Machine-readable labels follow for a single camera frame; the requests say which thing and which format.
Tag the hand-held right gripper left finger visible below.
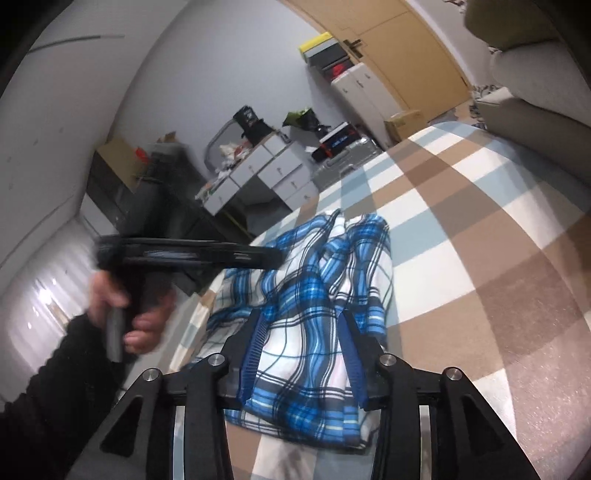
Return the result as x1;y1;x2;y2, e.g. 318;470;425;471
65;308;273;480

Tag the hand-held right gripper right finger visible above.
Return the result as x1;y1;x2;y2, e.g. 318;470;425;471
339;309;541;480

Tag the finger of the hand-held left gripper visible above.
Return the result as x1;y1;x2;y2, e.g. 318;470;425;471
139;237;288;271

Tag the blue plaid shirt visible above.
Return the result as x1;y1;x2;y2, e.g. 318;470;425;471
187;209;393;449

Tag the person's left forearm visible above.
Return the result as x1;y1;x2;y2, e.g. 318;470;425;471
0;314;125;480

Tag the person's left hand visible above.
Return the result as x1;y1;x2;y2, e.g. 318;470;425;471
88;268;172;356

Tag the dark refrigerator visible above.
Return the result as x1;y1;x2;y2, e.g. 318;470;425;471
88;143;250;296

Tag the white sheer curtain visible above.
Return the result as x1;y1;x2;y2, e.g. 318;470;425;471
0;217;121;407

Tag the pile of small desk items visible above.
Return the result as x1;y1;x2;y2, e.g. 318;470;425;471
194;138;259;199

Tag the white desk with drawers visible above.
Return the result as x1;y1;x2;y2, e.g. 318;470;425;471
196;131;319;217

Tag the arched mirror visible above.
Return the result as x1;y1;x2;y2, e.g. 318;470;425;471
204;117;259;174

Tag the tall flat cardboard box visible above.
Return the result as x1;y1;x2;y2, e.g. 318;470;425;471
96;136;148;190

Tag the black bag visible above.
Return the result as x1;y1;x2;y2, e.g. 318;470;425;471
232;105;273;141

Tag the silver suitcase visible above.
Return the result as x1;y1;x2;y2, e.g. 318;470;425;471
311;134;384;192

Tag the dark wrapped flower bouquet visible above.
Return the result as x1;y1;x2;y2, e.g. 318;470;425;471
283;107;331;132

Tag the black box with red stripe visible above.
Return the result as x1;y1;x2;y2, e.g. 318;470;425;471
311;121;361;162

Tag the brown blue checked bedsheet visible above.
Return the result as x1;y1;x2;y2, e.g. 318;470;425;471
168;121;591;480

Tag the white low cabinet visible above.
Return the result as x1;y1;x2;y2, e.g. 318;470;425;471
330;62;402;151

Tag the red and black shoe box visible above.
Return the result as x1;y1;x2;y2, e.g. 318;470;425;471
318;59;356;79

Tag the brown cardboard box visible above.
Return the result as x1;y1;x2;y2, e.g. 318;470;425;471
384;108;422;141

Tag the yellow shoe box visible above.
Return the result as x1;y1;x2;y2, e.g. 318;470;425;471
298;31;334;55

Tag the wooden door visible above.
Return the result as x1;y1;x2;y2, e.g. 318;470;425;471
284;0;472;121

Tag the patterned floor mat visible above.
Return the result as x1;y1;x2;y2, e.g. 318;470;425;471
470;84;499;121

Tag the grey bed headboard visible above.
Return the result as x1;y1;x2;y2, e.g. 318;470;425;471
475;87;591;162

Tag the light grey pillow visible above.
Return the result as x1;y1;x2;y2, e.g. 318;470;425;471
488;39;591;121

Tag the olive green folded blanket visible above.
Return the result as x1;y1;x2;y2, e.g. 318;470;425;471
464;0;561;51

